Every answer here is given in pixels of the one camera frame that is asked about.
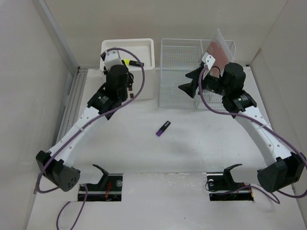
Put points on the yellow highlighter marker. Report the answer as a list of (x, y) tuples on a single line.
[(133, 63)]

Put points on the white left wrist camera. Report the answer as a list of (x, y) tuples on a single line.
[(110, 59)]

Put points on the white wire mesh file rack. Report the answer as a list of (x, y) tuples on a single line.
[(179, 57)]

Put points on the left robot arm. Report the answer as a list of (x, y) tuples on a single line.
[(56, 164)]

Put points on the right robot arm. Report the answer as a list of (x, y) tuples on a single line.
[(284, 162)]

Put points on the purple highlighter marker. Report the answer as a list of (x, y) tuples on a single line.
[(163, 128)]

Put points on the white drawer organizer body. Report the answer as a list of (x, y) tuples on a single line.
[(143, 48)]

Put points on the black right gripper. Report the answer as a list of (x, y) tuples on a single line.
[(190, 88)]

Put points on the aluminium rail frame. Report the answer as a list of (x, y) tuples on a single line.
[(70, 106)]

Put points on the clear mesh document pouch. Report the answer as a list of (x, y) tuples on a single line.
[(222, 50)]

